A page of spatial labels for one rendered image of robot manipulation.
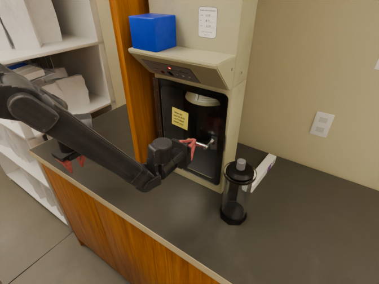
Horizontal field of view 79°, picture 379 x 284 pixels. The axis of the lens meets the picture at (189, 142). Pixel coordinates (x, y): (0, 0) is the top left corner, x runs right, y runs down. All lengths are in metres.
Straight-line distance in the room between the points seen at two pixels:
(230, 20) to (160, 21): 0.19
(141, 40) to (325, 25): 0.68
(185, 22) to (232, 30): 0.15
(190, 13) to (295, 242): 0.82
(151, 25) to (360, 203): 1.03
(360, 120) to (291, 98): 0.28
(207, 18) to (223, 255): 0.73
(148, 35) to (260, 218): 0.75
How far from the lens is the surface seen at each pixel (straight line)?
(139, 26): 0.76
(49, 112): 0.44
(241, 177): 0.75
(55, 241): 2.24
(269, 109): 1.21
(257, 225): 0.94
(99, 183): 1.12
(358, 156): 1.25
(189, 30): 0.78
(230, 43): 0.71
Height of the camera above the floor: 1.68
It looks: 35 degrees down
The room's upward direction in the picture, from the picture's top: straight up
